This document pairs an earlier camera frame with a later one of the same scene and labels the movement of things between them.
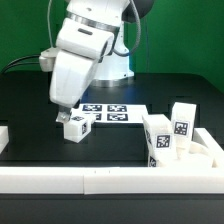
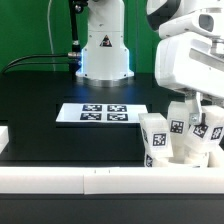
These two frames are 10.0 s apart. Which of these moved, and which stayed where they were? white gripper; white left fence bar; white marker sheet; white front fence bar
Moved: white gripper
Stayed: white marker sheet; white front fence bar; white left fence bar
